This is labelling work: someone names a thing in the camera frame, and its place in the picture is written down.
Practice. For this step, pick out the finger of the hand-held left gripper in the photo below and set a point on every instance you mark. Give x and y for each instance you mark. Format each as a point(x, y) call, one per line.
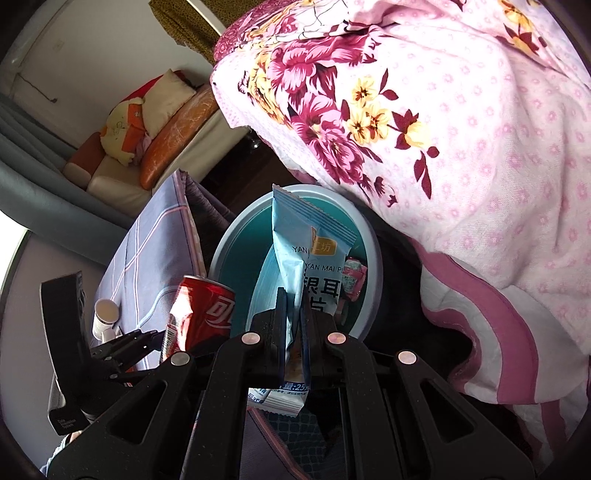
point(136, 362)
point(134, 339)

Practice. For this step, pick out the red soda can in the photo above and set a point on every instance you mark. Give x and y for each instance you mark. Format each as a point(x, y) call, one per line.
point(207, 309)

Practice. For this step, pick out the blue plaid tablecloth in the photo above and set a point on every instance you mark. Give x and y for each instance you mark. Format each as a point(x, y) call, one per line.
point(152, 258)

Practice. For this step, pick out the cream sofa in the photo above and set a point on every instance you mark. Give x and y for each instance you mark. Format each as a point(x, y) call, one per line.
point(115, 184)

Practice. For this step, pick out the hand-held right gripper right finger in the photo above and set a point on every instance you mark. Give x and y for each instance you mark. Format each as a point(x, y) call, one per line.
point(305, 332)

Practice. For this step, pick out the beige pillow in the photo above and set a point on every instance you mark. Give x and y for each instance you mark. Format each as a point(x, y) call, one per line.
point(166, 99)

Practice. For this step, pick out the small pink wrapper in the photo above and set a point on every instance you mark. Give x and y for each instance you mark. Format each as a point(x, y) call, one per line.
point(353, 277)

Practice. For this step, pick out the light blue snack packet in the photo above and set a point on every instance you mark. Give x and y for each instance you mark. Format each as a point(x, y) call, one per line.
point(304, 240)

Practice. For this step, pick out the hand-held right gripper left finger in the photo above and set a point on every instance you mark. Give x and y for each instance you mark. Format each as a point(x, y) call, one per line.
point(282, 323)

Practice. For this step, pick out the yellow plush toy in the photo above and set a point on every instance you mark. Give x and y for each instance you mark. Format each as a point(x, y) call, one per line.
point(122, 131)

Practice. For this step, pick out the bright window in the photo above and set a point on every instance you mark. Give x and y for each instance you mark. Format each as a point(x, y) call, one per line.
point(11, 249)

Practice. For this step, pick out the orange leather cushion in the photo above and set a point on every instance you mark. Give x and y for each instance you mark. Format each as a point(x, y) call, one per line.
point(178, 134)

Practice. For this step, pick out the pink floral quilt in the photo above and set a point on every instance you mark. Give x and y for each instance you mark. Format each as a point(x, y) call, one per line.
point(461, 161)

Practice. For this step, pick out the teal trash bin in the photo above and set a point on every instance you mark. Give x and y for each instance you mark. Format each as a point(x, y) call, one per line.
point(240, 244)

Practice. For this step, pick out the white plastic bottle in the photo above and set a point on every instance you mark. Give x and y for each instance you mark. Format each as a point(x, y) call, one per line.
point(105, 311)

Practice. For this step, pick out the person's left forearm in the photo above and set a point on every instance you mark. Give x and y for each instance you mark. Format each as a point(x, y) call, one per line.
point(62, 454)

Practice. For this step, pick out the red pillow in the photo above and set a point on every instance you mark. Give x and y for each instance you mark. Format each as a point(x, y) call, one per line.
point(138, 90)

